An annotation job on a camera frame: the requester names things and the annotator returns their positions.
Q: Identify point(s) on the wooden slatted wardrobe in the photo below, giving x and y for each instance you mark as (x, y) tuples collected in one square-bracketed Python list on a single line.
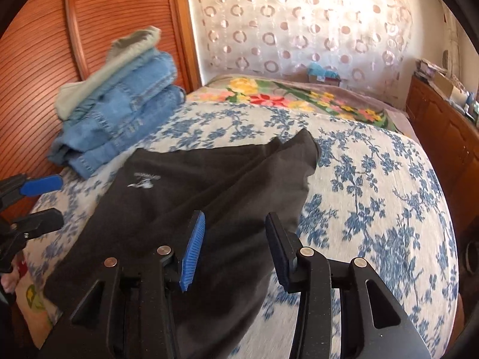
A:
[(112, 15)]

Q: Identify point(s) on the pile of papers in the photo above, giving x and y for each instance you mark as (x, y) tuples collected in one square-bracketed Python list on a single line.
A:
[(430, 68)]

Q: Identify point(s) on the dark bottle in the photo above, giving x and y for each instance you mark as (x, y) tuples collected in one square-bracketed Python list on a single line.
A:
[(470, 104)]

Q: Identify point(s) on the grey-green pants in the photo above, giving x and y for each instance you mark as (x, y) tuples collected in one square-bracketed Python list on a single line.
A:
[(123, 52)]

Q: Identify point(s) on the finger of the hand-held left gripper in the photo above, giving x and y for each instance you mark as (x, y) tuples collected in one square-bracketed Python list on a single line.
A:
[(41, 186), (41, 220)]

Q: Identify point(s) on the small oval mirror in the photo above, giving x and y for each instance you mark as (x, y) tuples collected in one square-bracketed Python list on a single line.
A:
[(445, 59)]

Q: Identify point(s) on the black round object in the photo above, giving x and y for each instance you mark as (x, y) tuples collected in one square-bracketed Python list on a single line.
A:
[(472, 258)]

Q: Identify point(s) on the beige window curtain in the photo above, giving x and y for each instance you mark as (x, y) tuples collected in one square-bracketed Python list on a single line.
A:
[(454, 37)]

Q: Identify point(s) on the wooden cabinet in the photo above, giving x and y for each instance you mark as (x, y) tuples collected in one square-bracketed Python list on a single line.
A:
[(441, 127)]

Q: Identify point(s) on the light blue jeans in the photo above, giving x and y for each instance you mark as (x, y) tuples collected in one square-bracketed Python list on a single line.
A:
[(149, 71)]

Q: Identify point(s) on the small cardboard box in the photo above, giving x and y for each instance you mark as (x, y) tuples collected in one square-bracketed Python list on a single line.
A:
[(325, 80)]

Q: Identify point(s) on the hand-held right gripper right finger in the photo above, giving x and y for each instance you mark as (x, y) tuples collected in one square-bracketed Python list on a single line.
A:
[(280, 254)]

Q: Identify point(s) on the circle-patterned sheer curtain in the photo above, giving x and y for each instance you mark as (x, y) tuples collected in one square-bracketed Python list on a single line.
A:
[(299, 26)]

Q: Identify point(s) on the colourful floral blanket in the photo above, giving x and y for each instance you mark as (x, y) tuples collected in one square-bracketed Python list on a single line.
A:
[(280, 97)]

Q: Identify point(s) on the light blue cloth item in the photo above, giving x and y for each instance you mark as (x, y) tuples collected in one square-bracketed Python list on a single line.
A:
[(320, 69)]

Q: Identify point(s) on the person's left hand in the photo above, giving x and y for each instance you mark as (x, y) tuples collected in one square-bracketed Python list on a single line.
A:
[(8, 283)]

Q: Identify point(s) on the blue floral bedsheet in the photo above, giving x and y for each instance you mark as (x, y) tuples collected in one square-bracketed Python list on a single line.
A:
[(374, 194)]

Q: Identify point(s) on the black t-shirt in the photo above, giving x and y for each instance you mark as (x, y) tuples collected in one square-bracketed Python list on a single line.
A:
[(187, 179)]

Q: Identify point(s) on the open tan cardboard box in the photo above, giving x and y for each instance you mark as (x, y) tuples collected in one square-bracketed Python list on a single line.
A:
[(449, 84)]

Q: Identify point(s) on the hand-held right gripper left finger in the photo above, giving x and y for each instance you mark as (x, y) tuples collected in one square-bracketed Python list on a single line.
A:
[(192, 250)]

